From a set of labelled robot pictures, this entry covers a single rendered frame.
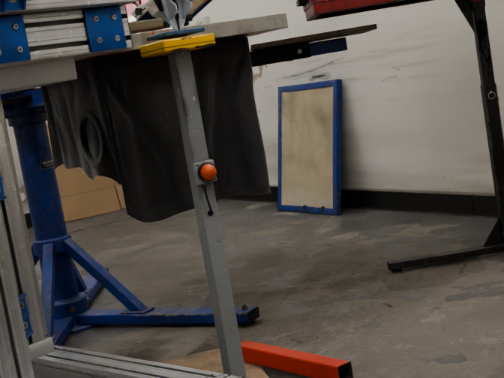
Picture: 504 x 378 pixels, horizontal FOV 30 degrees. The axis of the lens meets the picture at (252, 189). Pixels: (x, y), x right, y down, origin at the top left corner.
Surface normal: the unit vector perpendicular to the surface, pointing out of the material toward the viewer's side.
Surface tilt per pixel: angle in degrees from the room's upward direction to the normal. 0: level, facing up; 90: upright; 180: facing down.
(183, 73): 90
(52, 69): 90
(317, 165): 79
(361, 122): 90
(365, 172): 90
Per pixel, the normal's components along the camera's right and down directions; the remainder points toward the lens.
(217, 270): 0.50, 0.03
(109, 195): 0.44, -0.22
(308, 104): -0.87, 0.04
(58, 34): 0.69, -0.03
